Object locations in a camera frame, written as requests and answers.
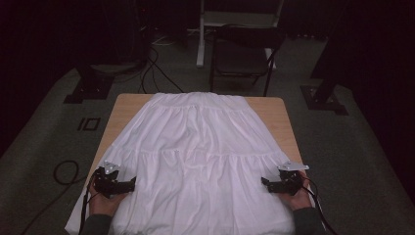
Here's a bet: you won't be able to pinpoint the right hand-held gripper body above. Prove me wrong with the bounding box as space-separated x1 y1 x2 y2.
273 161 310 197

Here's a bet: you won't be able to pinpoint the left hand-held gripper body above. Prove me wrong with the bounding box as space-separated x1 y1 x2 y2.
92 161 124 199

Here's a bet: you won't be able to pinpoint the white skirt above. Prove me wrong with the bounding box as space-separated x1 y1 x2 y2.
64 91 317 235

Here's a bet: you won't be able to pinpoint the person's right hand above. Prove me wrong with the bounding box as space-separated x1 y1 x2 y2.
277 171 313 212

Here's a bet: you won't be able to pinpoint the person's left hand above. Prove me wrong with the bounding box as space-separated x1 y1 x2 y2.
88 178 129 217

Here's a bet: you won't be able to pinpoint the black stand base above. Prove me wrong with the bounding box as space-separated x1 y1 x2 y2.
63 63 115 105
300 77 349 117

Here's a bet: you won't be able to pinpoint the black folding chair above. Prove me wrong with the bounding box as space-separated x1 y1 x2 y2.
208 23 287 98

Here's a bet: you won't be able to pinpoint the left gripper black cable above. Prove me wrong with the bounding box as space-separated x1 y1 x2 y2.
77 172 101 235

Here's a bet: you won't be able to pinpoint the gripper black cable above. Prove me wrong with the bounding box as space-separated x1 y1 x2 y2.
77 172 101 235
301 177 338 235

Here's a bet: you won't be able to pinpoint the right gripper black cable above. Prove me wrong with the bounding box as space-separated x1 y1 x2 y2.
301 177 338 235

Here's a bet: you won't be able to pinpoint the looped black floor cable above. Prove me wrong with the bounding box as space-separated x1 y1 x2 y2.
20 160 89 235

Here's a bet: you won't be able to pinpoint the black floor cables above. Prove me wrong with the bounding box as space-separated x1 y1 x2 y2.
139 45 185 95

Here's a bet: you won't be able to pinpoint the white floor cable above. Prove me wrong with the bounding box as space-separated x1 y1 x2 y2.
151 33 179 47

